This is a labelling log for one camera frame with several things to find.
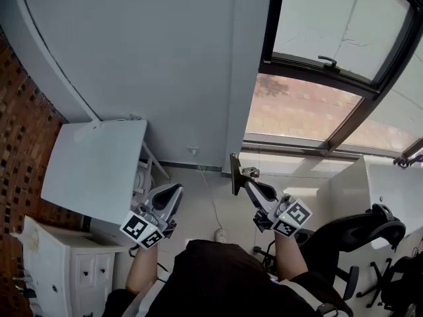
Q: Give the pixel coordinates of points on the person's black clothing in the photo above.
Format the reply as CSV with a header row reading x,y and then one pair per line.
x,y
224,279

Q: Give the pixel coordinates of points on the black office chair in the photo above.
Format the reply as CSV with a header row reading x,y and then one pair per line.
x,y
350,233
396,282

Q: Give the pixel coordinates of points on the person's left forearm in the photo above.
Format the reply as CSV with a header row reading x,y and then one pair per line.
x,y
142,269

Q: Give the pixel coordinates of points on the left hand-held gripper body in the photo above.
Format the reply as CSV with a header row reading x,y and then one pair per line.
x,y
162,206

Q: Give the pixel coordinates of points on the white desk with partition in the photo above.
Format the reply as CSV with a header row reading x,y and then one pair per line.
x,y
350,190

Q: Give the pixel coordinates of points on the dark window frame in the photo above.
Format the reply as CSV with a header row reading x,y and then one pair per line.
x,y
373,88

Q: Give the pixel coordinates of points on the person's right forearm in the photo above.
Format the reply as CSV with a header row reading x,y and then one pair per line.
x,y
289,256

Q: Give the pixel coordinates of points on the white cabinet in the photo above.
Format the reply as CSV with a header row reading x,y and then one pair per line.
x,y
62,269

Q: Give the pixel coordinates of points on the white table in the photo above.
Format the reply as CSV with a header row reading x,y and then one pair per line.
x,y
96,163

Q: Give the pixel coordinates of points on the white wall socket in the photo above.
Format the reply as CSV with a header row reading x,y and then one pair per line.
x,y
193,150

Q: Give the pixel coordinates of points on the dark object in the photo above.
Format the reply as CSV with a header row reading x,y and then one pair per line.
x,y
235,173

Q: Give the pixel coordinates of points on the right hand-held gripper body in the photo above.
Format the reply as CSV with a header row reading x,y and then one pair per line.
x,y
281,210

